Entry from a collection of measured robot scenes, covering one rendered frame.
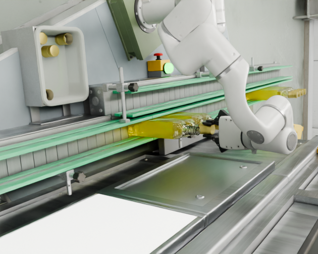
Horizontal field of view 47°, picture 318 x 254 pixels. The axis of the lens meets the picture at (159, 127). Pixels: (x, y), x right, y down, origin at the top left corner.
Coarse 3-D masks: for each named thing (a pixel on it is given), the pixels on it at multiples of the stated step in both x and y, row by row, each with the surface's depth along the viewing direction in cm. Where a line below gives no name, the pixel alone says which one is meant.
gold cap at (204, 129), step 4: (200, 124) 116; (204, 124) 116; (200, 128) 116; (204, 128) 115; (208, 128) 114; (212, 128) 115; (200, 132) 116; (204, 132) 115; (208, 132) 114; (212, 132) 115
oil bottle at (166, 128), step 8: (152, 120) 118; (160, 120) 118; (168, 120) 117; (176, 120) 116; (128, 128) 124; (136, 128) 122; (144, 128) 120; (152, 128) 118; (160, 128) 116; (168, 128) 114; (176, 128) 113; (144, 136) 121; (152, 136) 119; (160, 136) 117; (168, 136) 115; (176, 136) 113; (184, 136) 116
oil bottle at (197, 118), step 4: (160, 116) 130; (164, 116) 129; (168, 116) 128; (172, 116) 127; (176, 116) 126; (180, 116) 125; (184, 116) 124; (188, 116) 124; (192, 116) 123; (196, 116) 123; (200, 116) 124; (196, 120) 122; (200, 120) 123
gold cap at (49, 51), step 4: (44, 48) 106; (48, 48) 105; (52, 48) 105; (56, 48) 106; (44, 52) 106; (48, 52) 105; (52, 52) 105; (56, 52) 106; (44, 56) 108; (48, 56) 107; (52, 56) 106
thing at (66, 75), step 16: (48, 32) 105; (64, 32) 109; (80, 32) 110; (64, 48) 114; (80, 48) 111; (48, 64) 110; (64, 64) 115; (80, 64) 113; (48, 80) 110; (64, 80) 115; (80, 80) 114; (64, 96) 114; (80, 96) 114
